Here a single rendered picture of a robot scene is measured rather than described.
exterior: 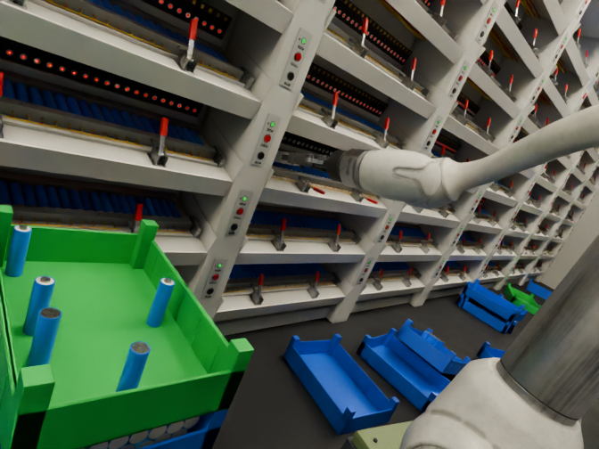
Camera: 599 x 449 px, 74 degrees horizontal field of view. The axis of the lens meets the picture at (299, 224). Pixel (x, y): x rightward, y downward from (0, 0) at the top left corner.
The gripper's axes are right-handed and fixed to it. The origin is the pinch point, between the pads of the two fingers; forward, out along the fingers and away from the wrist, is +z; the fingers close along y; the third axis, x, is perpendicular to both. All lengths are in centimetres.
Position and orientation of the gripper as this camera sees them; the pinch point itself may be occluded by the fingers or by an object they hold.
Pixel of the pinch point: (287, 158)
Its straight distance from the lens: 107.3
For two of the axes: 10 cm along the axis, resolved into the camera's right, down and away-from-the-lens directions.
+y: -6.6, -0.5, -7.5
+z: -7.2, -2.1, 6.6
